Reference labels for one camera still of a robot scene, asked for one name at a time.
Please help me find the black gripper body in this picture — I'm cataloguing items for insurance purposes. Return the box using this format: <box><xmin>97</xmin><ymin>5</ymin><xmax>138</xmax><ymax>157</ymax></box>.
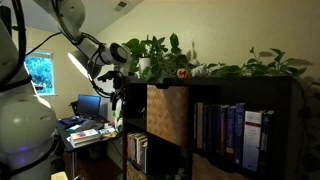
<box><xmin>112</xmin><ymin>69</ymin><xmax>129</xmax><ymax>100</ymax></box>

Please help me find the brown woven storage basket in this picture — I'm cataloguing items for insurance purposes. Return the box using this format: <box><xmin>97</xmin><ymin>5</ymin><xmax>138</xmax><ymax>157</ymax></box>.
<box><xmin>191</xmin><ymin>152</ymin><xmax>249</xmax><ymax>180</ymax></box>
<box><xmin>125</xmin><ymin>160</ymin><xmax>148</xmax><ymax>180</ymax></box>
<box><xmin>146</xmin><ymin>84</ymin><xmax>190</xmax><ymax>148</ymax></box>

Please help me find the orange sock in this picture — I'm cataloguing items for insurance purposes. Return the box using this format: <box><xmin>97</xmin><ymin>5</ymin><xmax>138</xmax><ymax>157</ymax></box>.
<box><xmin>176</xmin><ymin>68</ymin><xmax>190</xmax><ymax>80</ymax></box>

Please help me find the white rounded object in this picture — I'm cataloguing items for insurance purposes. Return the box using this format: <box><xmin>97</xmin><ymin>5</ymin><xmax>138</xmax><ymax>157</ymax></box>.
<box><xmin>115</xmin><ymin>108</ymin><xmax>124</xmax><ymax>133</ymax></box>

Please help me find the black laptop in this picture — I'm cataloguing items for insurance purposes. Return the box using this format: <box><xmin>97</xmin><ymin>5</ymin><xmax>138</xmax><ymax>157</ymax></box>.
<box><xmin>76</xmin><ymin>94</ymin><xmax>102</xmax><ymax>119</ymax></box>

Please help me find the colourful small box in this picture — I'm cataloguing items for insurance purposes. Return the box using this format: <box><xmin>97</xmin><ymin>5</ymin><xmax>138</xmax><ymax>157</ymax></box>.
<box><xmin>99</xmin><ymin>123</ymin><xmax>120</xmax><ymax>139</ymax></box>

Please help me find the white plant pot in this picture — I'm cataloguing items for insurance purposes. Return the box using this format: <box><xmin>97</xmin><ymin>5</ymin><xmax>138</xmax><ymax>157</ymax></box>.
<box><xmin>138</xmin><ymin>57</ymin><xmax>153</xmax><ymax>76</ymax></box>

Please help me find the grey flat device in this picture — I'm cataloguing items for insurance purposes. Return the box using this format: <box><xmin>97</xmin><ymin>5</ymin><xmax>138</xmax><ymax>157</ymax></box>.
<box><xmin>65</xmin><ymin>119</ymin><xmax>105</xmax><ymax>134</ymax></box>

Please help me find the colourful cover book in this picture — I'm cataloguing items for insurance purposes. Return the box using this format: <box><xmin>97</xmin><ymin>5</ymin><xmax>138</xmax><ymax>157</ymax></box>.
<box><xmin>69</xmin><ymin>128</ymin><xmax>100</xmax><ymax>141</ymax></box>

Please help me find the grey desk lamp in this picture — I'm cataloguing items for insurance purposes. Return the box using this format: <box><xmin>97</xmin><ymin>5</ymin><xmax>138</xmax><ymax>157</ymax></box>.
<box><xmin>67</xmin><ymin>49</ymin><xmax>102</xmax><ymax>82</ymax></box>

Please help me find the orange red book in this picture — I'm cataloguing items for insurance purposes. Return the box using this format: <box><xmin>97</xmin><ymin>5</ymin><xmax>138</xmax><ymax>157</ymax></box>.
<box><xmin>126</xmin><ymin>133</ymin><xmax>132</xmax><ymax>160</ymax></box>

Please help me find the blue paperback book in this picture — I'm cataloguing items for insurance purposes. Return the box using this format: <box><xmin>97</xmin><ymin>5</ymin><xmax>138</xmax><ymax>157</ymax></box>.
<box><xmin>129</xmin><ymin>133</ymin><xmax>137</xmax><ymax>163</ymax></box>

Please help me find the blue cloth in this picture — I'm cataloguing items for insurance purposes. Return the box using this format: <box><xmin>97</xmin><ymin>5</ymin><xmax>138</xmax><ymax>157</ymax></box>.
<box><xmin>59</xmin><ymin>116</ymin><xmax>86</xmax><ymax>130</ymax></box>

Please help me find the green pothos plant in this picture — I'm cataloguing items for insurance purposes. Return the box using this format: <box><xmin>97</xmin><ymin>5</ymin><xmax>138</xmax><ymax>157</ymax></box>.
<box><xmin>116</xmin><ymin>32</ymin><xmax>320</xmax><ymax>180</ymax></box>

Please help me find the white thick book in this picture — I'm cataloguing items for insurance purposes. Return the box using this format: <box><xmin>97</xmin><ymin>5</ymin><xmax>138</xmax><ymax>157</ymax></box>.
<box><xmin>69</xmin><ymin>135</ymin><xmax>102</xmax><ymax>149</ymax></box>

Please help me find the white paperback book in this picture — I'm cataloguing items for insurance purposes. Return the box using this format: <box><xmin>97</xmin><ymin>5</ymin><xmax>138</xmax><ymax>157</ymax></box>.
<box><xmin>134</xmin><ymin>134</ymin><xmax>143</xmax><ymax>168</ymax></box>

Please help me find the dark desk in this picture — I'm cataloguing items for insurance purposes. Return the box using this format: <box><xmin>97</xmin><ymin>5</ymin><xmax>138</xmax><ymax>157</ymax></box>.
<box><xmin>55</xmin><ymin>115</ymin><xmax>123</xmax><ymax>180</ymax></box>

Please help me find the grey blue book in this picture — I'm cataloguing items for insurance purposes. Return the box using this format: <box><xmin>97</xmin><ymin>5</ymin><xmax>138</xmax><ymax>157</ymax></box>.
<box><xmin>139</xmin><ymin>136</ymin><xmax>149</xmax><ymax>174</ymax></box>

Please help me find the ceiling air vent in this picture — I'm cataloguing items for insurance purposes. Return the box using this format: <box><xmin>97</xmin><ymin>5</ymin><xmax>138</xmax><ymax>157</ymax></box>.
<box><xmin>112</xmin><ymin>0</ymin><xmax>130</xmax><ymax>13</ymax></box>

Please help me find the tan hardcover book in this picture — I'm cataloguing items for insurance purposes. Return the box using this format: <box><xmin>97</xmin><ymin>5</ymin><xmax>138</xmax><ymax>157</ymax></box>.
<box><xmin>195</xmin><ymin>102</ymin><xmax>205</xmax><ymax>150</ymax></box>

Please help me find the cream coloured object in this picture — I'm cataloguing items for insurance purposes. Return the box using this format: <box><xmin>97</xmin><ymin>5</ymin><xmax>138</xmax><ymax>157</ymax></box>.
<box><xmin>50</xmin><ymin>171</ymin><xmax>70</xmax><ymax>180</ymax></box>

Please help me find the black hardcover book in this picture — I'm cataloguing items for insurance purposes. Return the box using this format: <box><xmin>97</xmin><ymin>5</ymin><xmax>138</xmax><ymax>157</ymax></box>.
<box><xmin>203</xmin><ymin>104</ymin><xmax>213</xmax><ymax>153</ymax></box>
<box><xmin>211</xmin><ymin>104</ymin><xmax>222</xmax><ymax>155</ymax></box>

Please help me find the black cube bookshelf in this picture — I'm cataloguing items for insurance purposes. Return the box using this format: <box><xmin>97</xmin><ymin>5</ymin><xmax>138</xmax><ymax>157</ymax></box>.
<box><xmin>121</xmin><ymin>75</ymin><xmax>296</xmax><ymax>180</ymax></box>

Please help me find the dark brown book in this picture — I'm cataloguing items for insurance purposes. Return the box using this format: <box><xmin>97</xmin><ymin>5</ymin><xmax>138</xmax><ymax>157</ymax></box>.
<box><xmin>219</xmin><ymin>104</ymin><xmax>230</xmax><ymax>157</ymax></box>

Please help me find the navy book yellow label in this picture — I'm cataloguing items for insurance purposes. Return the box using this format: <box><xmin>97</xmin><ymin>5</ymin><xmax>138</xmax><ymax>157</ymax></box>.
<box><xmin>225</xmin><ymin>105</ymin><xmax>238</xmax><ymax>160</ymax></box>

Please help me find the blue Circuits book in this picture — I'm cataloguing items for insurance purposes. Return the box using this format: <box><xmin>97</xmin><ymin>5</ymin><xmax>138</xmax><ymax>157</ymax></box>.
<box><xmin>233</xmin><ymin>102</ymin><xmax>247</xmax><ymax>167</ymax></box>

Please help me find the white book red band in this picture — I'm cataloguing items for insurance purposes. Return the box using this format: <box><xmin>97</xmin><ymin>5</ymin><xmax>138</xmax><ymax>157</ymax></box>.
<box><xmin>242</xmin><ymin>110</ymin><xmax>265</xmax><ymax>173</ymax></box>

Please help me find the black book white text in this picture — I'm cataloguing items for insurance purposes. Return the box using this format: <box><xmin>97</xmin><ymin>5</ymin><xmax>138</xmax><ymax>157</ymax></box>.
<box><xmin>259</xmin><ymin>110</ymin><xmax>276</xmax><ymax>169</ymax></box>

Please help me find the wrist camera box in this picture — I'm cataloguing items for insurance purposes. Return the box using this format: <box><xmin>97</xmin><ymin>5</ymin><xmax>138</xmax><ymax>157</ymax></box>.
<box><xmin>96</xmin><ymin>70</ymin><xmax>116</xmax><ymax>83</ymax></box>

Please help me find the window with white frame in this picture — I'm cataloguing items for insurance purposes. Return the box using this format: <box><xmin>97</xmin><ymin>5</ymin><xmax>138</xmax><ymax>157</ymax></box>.
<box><xmin>23</xmin><ymin>49</ymin><xmax>56</xmax><ymax>97</ymax></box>

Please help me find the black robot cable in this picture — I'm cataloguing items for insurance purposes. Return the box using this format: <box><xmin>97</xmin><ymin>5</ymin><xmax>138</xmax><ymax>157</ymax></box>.
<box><xmin>11</xmin><ymin>0</ymin><xmax>129</xmax><ymax>104</ymax></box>

